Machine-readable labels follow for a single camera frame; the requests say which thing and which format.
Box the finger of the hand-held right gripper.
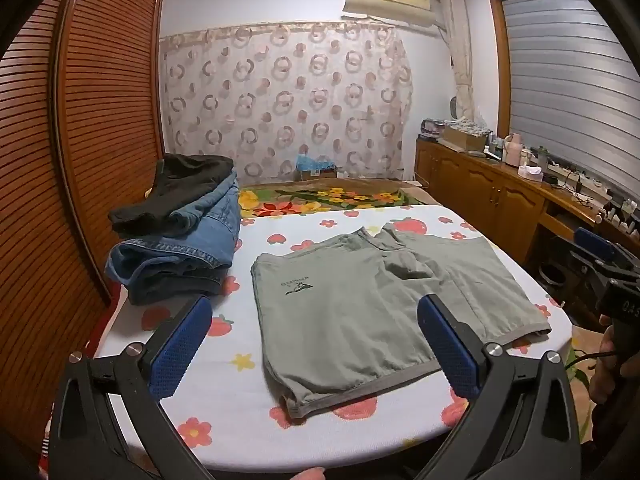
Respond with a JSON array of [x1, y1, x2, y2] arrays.
[[574, 226, 622, 262]]

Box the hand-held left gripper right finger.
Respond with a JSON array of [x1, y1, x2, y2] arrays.
[[410, 292, 583, 480]]

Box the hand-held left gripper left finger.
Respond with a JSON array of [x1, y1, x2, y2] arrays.
[[50, 294, 216, 480]]

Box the green shorts pants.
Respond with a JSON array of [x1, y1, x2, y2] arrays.
[[250, 226, 552, 420]]

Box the folded black pants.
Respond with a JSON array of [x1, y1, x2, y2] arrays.
[[109, 154, 236, 238]]

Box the person's right hand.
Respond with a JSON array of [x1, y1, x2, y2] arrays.
[[590, 327, 640, 405]]

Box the person's left hand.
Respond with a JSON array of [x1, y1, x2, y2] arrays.
[[270, 466, 328, 480]]

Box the white power strip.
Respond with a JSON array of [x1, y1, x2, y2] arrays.
[[547, 160, 622, 202]]

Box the strawberry print bed sheet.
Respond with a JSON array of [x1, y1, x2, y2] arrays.
[[92, 204, 573, 466]]

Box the folded blue jeans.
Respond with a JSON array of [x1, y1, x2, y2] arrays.
[[104, 167, 242, 306]]

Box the pink thermos jug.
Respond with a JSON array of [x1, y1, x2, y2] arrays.
[[502, 133, 524, 165]]

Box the wooden cabinet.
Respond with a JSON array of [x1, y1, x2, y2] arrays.
[[415, 137, 640, 311]]

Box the cardboard box with small items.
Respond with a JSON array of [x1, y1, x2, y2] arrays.
[[442, 124, 490, 152]]

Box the grey window blind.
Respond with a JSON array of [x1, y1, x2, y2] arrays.
[[500, 0, 640, 196]]

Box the blue plastic packet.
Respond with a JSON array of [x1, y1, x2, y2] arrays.
[[295, 154, 337, 177]]

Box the tied white curtain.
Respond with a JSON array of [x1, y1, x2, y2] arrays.
[[439, 0, 474, 117]]

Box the wooden louvered wardrobe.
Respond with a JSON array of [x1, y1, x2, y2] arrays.
[[0, 0, 166, 461]]

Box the circle patterned curtain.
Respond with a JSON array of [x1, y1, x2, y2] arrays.
[[159, 22, 413, 186]]

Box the cream air conditioner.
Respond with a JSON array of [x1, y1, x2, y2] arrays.
[[341, 0, 433, 28]]

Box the black cable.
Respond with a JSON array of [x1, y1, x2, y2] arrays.
[[567, 350, 608, 376]]

